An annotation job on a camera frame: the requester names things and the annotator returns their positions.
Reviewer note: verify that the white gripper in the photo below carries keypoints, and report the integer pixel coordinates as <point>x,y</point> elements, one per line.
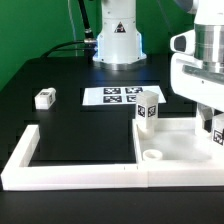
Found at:
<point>197,69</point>

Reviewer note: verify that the white square tabletop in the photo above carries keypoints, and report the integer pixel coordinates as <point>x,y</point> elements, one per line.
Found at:
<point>175,138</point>

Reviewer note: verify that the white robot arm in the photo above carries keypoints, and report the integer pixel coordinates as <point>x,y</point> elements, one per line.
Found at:
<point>119,44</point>

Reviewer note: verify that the white L-shaped obstacle fixture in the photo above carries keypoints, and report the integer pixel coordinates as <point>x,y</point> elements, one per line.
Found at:
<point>18,175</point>

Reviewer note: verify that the white AprilTag marker sheet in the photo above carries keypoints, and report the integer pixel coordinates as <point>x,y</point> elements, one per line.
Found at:
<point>117,95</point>

